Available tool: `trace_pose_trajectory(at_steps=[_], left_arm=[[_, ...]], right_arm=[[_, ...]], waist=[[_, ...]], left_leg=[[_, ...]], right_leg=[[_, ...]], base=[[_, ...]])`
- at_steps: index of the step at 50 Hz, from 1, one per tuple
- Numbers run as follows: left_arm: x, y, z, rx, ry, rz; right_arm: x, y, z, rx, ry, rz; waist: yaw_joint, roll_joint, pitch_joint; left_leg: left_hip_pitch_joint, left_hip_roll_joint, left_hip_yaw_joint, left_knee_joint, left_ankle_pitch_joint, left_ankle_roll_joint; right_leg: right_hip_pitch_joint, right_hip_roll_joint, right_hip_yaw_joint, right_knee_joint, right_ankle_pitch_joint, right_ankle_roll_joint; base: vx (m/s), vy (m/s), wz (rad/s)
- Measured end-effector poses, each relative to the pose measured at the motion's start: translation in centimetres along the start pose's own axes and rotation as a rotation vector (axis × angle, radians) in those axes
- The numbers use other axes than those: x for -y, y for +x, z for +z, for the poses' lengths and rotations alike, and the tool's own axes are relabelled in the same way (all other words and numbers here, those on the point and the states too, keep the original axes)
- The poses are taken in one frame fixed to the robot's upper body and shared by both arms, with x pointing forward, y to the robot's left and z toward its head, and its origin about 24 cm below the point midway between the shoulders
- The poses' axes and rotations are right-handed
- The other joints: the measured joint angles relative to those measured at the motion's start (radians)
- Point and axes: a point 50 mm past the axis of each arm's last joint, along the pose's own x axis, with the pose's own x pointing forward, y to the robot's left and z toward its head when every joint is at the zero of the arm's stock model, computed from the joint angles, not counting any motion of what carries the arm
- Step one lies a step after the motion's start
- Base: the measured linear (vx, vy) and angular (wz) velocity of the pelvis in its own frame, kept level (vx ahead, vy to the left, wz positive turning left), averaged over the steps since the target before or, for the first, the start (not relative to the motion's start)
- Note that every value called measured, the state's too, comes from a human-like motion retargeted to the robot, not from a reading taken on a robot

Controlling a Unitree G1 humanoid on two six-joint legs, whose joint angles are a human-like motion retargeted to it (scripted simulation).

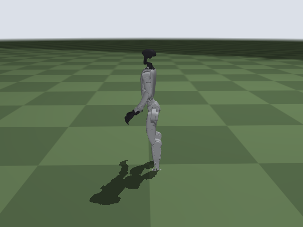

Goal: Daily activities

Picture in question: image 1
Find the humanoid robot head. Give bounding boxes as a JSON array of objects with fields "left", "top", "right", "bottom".
[{"left": 142, "top": 49, "right": 156, "bottom": 70}]

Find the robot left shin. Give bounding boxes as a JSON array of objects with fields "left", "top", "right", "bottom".
[{"left": 151, "top": 141, "right": 161, "bottom": 171}]

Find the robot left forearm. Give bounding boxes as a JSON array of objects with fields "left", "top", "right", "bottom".
[{"left": 134, "top": 92, "right": 149, "bottom": 113}]

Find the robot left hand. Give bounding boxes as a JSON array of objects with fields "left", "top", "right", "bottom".
[{"left": 125, "top": 110, "right": 140, "bottom": 125}]

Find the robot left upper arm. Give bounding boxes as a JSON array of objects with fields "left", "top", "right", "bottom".
[{"left": 142, "top": 71, "right": 152, "bottom": 99}]

